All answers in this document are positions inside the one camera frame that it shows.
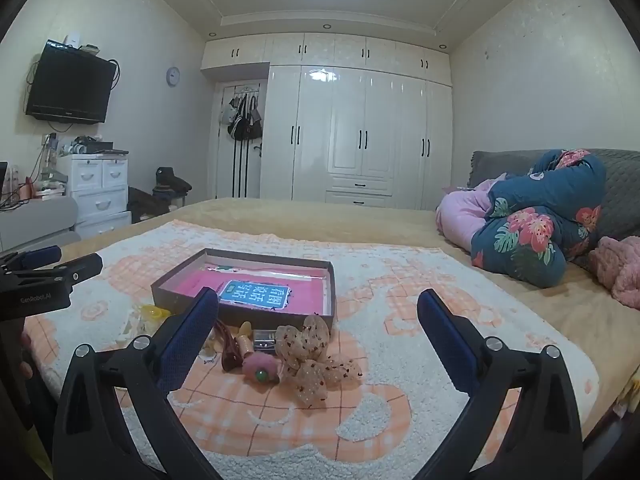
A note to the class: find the dark red hair claw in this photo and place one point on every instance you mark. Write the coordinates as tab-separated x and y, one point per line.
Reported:
231	357

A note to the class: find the brown cardboard box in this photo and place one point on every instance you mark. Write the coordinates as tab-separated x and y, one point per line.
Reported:
280	316

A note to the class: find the round wall clock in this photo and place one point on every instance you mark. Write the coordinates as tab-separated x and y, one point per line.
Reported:
173	76

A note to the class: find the blue floral quilt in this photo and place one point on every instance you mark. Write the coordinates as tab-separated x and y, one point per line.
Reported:
530	220

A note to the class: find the pink quilt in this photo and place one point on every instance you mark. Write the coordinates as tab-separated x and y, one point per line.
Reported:
465	215

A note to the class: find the dark clothes pile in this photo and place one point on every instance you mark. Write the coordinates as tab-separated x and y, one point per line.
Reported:
170	180

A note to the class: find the peach checked fleece blanket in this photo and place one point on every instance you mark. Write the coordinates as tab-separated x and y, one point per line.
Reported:
400	270

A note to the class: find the black set-top box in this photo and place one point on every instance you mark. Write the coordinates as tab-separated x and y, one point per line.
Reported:
100	147

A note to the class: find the white glossy wardrobe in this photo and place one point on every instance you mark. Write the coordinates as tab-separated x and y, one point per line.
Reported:
380	125

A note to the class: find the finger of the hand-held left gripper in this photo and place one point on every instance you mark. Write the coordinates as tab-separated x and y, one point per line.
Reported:
75	270
40	256

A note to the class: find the black wall television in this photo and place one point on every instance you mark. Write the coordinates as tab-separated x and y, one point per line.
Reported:
70	82

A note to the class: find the clear packet of hair pins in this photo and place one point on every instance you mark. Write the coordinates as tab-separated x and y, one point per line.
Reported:
264	340

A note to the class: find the person's left hand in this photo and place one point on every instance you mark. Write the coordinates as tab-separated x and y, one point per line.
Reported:
25	369

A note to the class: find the grey padded furniture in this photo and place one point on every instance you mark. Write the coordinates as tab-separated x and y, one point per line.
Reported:
35	215

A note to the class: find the dark bag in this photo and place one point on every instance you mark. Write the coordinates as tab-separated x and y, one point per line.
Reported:
147	205

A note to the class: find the white door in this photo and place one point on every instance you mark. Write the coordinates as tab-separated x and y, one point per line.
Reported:
225	170

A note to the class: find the hanging bags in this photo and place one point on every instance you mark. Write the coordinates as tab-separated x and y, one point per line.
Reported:
245	122

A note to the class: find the pink fluffy pillow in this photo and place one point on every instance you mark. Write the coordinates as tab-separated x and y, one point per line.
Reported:
620	265

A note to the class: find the yellow hair clip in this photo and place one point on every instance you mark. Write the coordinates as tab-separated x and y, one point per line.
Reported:
150	313

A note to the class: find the beige hair clip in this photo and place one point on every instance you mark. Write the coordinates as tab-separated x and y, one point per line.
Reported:
244	332

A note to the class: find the white drawer chest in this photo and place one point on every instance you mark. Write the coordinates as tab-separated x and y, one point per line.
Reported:
92	200

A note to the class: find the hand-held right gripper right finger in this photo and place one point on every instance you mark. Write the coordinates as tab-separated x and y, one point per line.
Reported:
445	340

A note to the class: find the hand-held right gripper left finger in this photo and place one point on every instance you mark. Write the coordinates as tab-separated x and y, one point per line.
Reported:
192	340

